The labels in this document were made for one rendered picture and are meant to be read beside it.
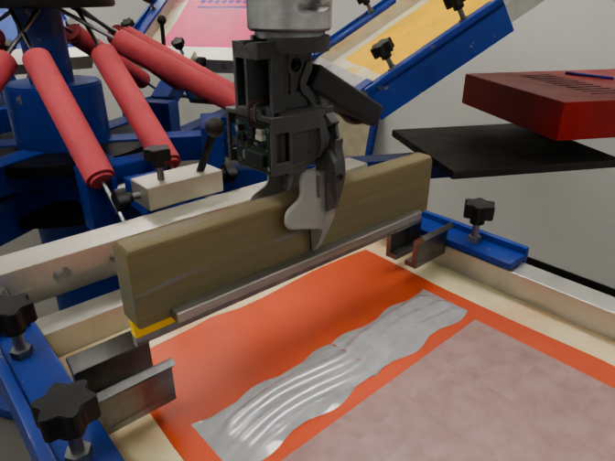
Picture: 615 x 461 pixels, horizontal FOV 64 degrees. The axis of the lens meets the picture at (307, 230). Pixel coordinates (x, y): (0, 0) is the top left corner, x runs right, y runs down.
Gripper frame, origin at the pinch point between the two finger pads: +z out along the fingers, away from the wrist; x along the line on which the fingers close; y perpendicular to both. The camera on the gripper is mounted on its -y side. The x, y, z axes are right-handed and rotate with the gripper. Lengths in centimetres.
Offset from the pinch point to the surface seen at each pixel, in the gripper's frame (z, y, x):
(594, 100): -2, -93, -6
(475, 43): -15, -57, -17
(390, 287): 13.4, -15.1, 0.3
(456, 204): 82, -201, -100
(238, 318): 13.4, 4.8, -7.6
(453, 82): 17, -200, -111
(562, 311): 12.4, -25.6, 19.2
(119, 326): 12.6, 16.9, -14.9
